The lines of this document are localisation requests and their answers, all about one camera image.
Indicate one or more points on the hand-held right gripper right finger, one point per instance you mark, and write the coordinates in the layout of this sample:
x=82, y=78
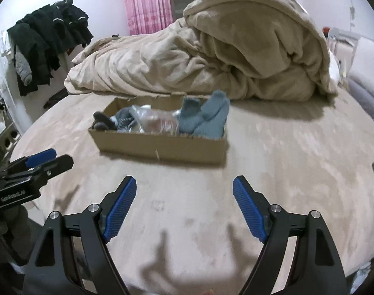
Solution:
x=250, y=209

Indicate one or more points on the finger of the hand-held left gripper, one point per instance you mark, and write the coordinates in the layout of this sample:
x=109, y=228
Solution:
x=56, y=164
x=41, y=157

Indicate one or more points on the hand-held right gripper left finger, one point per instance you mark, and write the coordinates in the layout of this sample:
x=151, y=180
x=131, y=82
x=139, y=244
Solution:
x=120, y=209

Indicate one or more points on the grey dotted glove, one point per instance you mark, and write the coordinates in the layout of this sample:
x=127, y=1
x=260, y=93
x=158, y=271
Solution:
x=104, y=122

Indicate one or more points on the cardboard box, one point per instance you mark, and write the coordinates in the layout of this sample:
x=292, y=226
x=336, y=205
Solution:
x=162, y=149

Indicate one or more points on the clear snack packet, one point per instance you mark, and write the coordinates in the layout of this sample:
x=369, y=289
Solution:
x=160, y=123

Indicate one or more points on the grey fluffy sock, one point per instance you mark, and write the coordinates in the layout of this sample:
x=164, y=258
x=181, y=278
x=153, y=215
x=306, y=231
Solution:
x=213, y=115
x=188, y=115

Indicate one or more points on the person's right hand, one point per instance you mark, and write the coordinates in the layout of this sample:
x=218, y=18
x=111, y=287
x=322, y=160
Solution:
x=209, y=292

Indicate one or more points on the white side cabinet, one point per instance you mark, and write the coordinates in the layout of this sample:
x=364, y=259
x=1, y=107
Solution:
x=5, y=135

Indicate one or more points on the black chair base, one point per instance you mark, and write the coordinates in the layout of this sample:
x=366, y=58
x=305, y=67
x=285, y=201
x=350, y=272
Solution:
x=55, y=97

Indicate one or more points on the grey garment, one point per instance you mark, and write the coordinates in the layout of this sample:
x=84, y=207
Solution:
x=23, y=69

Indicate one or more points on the black clothes pile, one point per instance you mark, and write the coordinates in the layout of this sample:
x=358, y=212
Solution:
x=48, y=33

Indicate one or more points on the clear plastic bag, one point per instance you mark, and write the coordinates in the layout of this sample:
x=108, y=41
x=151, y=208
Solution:
x=363, y=276

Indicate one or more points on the beige blanket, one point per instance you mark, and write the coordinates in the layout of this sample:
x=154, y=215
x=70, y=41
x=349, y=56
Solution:
x=205, y=55

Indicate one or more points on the grey pillow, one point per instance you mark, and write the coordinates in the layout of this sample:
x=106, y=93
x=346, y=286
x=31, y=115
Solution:
x=366, y=98

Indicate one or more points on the pink curtain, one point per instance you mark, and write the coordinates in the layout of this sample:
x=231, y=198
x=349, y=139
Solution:
x=148, y=3

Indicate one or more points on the white embroidered pillow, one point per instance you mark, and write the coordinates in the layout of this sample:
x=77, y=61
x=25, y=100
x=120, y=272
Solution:
x=368, y=58

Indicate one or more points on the white headboard shelf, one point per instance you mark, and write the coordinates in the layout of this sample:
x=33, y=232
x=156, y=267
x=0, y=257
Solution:
x=340, y=33

